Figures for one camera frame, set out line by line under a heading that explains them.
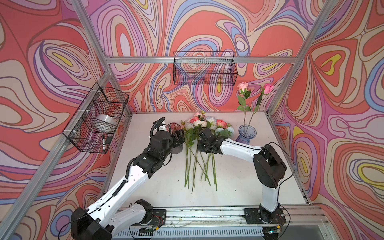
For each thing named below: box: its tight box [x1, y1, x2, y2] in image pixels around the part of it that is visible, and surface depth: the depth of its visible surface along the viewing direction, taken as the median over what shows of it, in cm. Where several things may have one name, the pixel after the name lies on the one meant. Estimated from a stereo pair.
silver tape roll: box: [95, 114, 119, 126], surface depth 73 cm
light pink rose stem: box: [237, 82, 252, 135], surface depth 80 cm
